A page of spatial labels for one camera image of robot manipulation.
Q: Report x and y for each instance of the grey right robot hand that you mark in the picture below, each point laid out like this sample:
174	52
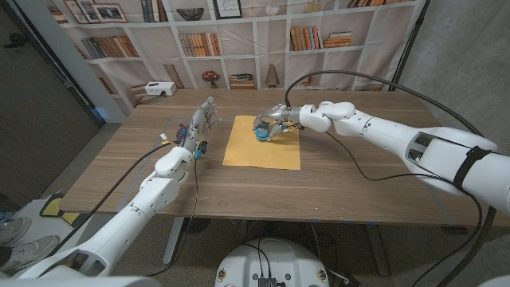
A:
279	115

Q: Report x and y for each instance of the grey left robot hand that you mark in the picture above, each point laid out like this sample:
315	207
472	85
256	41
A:
198	127

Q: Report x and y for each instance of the small blue object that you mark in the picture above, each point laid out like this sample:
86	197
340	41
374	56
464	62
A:
262	133

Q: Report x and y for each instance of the yellow felt sheet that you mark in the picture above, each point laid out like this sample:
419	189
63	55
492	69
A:
259	153

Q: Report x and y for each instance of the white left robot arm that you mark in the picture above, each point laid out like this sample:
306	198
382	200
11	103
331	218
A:
119	231

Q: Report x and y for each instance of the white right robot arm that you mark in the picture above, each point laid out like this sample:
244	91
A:
398	135

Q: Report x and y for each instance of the purple toy grapes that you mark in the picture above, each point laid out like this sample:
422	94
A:
182	130

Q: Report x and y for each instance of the yellow and black floor object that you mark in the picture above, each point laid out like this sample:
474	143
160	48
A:
52	206

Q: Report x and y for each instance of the white power strip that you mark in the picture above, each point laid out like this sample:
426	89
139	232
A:
160	88

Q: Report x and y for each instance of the printed bookshelf backdrop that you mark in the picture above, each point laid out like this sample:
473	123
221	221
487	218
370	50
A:
247	56

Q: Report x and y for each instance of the grey table leg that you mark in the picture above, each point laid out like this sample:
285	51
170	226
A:
377	249
174	241

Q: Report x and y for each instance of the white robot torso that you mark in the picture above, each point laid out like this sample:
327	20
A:
275	261

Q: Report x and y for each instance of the black backdrop stand pole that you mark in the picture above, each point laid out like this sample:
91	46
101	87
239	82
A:
410	44

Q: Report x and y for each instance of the grey sneaker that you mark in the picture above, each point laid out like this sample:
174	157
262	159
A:
28	251
14	230

